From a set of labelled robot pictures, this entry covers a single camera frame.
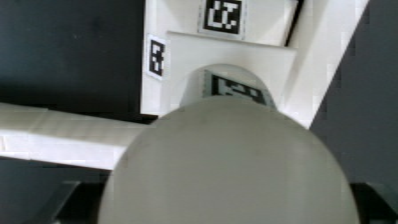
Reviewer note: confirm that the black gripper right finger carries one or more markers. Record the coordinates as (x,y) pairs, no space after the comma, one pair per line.
(377,203)

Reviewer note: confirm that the white lamp bulb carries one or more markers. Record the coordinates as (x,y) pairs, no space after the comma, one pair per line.
(226,165)

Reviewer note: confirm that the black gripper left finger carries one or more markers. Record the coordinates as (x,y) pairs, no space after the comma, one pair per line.
(72,207)

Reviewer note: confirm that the white lamp base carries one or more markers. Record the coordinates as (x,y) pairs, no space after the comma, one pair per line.
(205,32)

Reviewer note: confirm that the white U-shaped border fence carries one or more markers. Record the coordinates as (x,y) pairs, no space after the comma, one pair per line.
(80,140)

